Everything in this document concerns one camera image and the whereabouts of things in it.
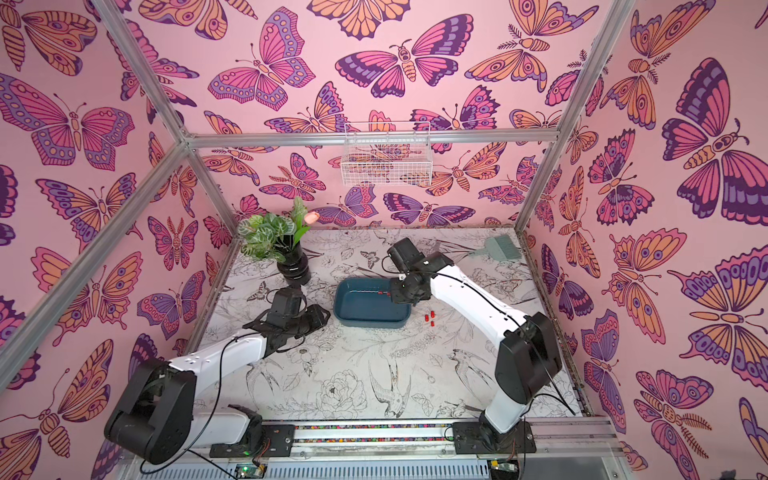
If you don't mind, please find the teal plastic storage box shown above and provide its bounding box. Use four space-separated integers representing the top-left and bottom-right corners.
333 277 411 329

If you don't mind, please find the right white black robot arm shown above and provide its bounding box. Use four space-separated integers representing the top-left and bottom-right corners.
389 266 562 435

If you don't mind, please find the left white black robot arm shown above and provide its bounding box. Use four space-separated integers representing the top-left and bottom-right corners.
104 304 331 466

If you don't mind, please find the green plant in black vase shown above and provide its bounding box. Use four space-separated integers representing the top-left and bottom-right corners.
237 198 318 287

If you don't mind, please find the green dustpan brush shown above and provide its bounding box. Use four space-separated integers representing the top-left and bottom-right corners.
467 235 522 263

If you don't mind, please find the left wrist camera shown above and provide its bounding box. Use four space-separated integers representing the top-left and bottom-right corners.
266 287 306 327

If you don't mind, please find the white wire basket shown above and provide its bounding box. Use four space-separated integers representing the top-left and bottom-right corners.
337 120 434 188

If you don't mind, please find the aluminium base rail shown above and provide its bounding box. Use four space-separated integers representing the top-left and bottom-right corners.
122 416 625 480

